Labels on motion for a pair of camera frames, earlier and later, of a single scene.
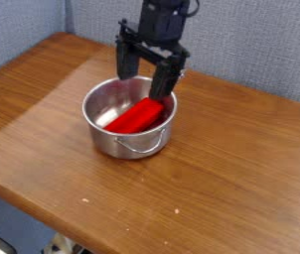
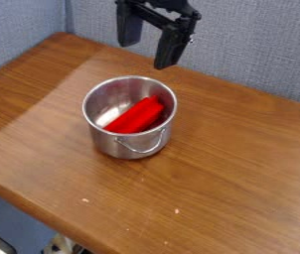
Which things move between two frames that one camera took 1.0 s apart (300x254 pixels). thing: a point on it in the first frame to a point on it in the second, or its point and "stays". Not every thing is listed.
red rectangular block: x=138 y=118 stays
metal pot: x=106 y=99 stays
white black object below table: x=63 y=245 stays
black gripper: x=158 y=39 to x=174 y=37
